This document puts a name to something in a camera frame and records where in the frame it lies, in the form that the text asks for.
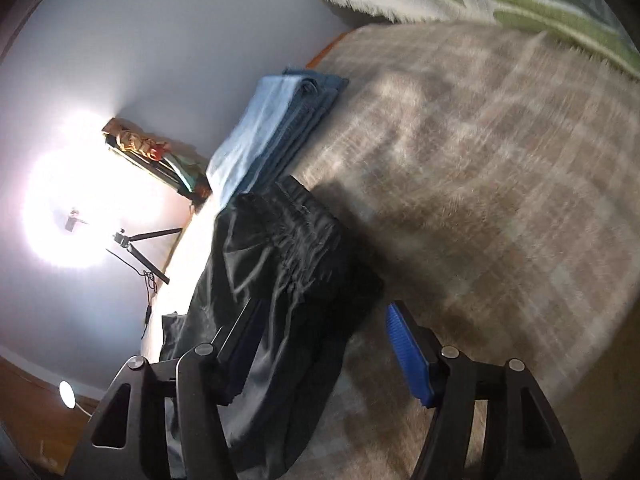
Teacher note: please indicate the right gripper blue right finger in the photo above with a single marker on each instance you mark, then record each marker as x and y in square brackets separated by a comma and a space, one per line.
[417, 351]

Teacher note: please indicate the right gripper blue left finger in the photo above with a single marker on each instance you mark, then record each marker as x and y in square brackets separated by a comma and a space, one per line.
[236, 346]

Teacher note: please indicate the black pants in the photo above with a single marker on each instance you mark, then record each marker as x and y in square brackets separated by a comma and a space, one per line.
[284, 247]

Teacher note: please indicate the small round desk lamp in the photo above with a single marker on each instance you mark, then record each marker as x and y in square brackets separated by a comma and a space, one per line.
[67, 394]

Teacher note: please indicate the checkered beige bed blanket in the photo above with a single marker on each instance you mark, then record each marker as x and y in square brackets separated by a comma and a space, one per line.
[493, 177]

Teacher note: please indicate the framed picture with garland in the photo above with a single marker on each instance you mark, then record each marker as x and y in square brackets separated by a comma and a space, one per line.
[174, 163]

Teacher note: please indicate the folded blue towel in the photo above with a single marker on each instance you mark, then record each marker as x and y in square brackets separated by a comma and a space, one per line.
[280, 117]

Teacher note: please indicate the bright ring light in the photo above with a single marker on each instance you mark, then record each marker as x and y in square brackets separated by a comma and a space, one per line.
[78, 193]

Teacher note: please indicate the orange wooden bed frame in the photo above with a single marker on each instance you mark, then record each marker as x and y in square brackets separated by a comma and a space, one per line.
[313, 63]

